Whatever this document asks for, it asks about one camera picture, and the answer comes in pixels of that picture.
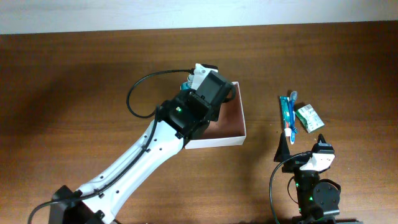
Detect teal mouthwash bottle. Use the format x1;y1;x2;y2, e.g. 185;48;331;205
180;74;194;90

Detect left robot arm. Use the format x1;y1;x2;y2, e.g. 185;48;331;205
49;72;236;223

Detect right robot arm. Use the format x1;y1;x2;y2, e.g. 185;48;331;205
274;133;341;223

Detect green white soap packet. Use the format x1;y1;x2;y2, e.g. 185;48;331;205
295;104;325;133

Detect white cardboard box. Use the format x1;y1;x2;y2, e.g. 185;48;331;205
185;82;246;149

